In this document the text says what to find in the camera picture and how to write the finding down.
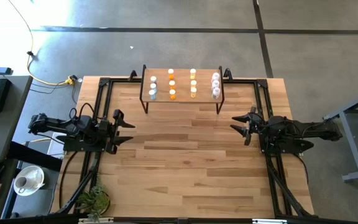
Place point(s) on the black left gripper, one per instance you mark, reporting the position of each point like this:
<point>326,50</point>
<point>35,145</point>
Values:
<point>109,133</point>

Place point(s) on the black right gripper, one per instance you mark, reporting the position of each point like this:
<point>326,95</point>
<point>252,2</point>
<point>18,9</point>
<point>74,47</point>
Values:
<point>255,126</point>

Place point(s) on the clear jar green label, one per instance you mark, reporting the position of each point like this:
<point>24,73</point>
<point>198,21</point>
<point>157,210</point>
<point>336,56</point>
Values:
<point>215,84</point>

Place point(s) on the white plastic bottle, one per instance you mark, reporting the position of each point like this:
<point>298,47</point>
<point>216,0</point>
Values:
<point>215,76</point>

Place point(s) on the pale yellow pill bottle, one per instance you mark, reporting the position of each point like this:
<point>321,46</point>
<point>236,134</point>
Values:
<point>193,92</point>

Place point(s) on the small clear bottle white cap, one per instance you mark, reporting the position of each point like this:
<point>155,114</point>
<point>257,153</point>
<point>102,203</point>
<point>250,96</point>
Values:
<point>153,79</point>

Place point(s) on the orange pill bottle white cap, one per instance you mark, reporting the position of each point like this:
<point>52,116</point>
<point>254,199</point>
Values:
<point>172,94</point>
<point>171,74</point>
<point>172,84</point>

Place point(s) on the pale yellow bottle white pills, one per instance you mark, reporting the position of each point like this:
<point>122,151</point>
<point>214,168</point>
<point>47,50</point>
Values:
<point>193,84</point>

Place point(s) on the yellow pill bottle white cap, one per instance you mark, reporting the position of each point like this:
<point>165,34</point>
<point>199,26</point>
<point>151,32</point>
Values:
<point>193,73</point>

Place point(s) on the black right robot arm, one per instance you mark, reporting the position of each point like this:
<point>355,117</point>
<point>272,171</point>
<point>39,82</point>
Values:
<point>300,130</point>

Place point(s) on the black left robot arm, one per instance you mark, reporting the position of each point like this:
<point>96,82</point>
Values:
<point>73,126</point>

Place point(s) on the wooden shelf black metal legs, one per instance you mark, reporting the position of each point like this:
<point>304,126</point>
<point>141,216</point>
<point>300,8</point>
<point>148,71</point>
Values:
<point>182,96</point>

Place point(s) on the white paper sheet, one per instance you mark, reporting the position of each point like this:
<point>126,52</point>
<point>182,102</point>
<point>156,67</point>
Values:
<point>54,149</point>

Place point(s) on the green potted plant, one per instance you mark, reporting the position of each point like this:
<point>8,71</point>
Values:
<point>95,200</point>

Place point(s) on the grey metal stand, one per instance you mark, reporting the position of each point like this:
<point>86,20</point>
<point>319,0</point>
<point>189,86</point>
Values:
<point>351,140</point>

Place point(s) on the white cup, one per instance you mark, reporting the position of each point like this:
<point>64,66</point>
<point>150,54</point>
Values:
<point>21,182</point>

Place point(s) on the black aluminium table frame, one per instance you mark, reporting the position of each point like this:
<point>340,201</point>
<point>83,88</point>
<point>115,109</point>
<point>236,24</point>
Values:
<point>120,80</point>

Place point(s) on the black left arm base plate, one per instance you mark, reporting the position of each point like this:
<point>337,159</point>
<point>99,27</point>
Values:
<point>73,146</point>

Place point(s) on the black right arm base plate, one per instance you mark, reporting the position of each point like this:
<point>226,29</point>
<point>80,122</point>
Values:
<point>291,146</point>

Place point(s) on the silver metal bracket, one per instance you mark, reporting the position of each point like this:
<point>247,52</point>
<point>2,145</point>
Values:
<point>269,221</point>
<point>96,220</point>

